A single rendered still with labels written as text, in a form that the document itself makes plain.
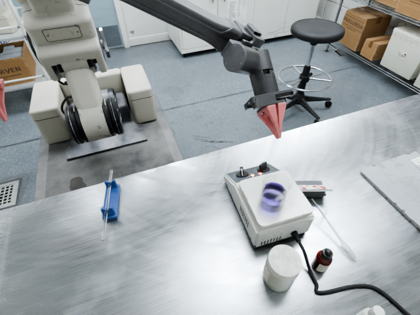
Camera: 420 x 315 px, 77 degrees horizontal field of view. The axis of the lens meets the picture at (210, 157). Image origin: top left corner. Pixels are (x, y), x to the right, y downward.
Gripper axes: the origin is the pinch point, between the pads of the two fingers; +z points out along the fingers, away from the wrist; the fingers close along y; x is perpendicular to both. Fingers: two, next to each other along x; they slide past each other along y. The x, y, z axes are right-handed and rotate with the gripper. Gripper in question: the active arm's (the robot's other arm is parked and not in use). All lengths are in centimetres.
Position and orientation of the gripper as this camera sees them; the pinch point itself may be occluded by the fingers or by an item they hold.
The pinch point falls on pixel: (277, 135)
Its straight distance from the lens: 62.7
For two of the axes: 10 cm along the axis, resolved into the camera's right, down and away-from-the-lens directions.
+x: -1.6, 1.1, 9.8
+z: 2.4, 9.7, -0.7
